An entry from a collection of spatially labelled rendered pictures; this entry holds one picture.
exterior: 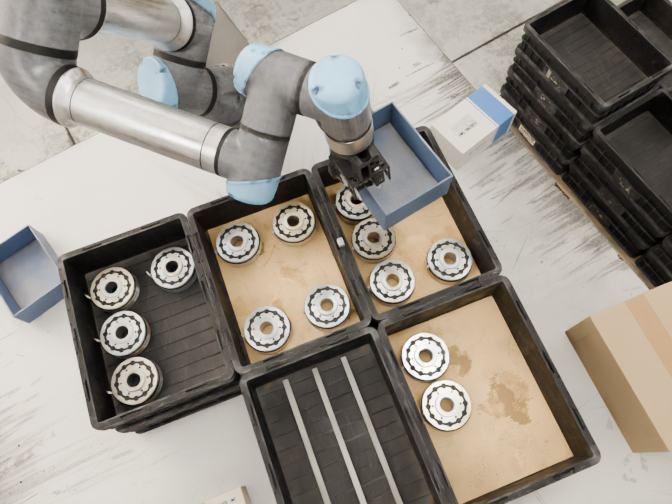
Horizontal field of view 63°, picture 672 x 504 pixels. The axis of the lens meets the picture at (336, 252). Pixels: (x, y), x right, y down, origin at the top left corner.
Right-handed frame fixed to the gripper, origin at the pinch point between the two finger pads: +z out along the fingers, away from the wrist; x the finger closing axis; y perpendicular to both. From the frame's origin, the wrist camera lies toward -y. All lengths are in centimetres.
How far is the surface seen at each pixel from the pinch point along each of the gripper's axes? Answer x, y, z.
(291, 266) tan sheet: -20.4, -1.7, 27.2
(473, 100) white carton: 44, -19, 39
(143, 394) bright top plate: -61, 8, 20
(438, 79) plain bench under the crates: 44, -35, 48
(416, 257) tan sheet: 5.6, 11.5, 30.3
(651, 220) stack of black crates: 84, 29, 85
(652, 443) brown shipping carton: 25, 71, 34
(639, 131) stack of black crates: 103, 1, 87
